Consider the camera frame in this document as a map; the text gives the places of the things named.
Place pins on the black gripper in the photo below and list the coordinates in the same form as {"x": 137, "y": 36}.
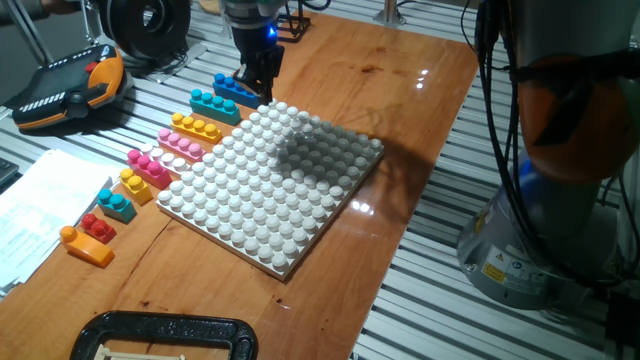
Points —
{"x": 260, "y": 47}

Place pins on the blue four-stud block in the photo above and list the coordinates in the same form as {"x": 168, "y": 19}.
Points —
{"x": 230, "y": 90}

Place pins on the teal four-stud block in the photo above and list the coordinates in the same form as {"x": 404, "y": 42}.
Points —
{"x": 215, "y": 109}

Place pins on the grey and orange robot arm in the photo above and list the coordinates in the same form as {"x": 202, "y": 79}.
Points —
{"x": 565, "y": 125}

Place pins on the yellow four-stud block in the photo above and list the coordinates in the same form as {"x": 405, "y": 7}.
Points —
{"x": 196, "y": 129}

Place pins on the wooden work board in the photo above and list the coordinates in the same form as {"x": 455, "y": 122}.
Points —
{"x": 350, "y": 75}

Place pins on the light pink four-stud block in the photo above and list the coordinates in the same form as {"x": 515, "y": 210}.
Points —
{"x": 181, "y": 146}

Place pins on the white four-stud block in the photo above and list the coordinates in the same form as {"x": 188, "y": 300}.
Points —
{"x": 170, "y": 160}

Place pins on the white studded baseplate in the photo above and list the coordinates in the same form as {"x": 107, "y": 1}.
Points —
{"x": 250, "y": 200}

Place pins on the black round spool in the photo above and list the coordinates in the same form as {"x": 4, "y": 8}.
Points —
{"x": 145, "y": 25}

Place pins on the magenta three-stud block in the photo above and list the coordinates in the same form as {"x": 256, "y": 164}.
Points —
{"x": 149, "y": 170}

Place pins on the yellow two-stud block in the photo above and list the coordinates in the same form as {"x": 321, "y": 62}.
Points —
{"x": 136, "y": 189}

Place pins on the teal two-stud block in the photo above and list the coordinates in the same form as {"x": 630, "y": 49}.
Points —
{"x": 117, "y": 207}

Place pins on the orange and black teach pendant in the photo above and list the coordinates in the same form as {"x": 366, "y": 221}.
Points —
{"x": 65, "y": 87}

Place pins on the red two-stud block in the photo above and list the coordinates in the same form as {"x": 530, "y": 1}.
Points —
{"x": 99, "y": 230}

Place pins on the grey metal stand leg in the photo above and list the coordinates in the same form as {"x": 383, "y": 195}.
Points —
{"x": 30, "y": 32}

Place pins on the orange sloped block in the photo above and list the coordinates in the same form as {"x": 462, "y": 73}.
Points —
{"x": 87, "y": 249}

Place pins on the white paper stack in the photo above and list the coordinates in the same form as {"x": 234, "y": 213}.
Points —
{"x": 45, "y": 210}

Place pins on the black C-clamp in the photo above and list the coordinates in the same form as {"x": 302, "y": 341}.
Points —
{"x": 165, "y": 327}

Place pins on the black computer keyboard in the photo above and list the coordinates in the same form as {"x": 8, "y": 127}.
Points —
{"x": 6, "y": 171}

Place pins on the silver metal post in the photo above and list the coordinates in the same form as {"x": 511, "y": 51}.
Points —
{"x": 389, "y": 12}

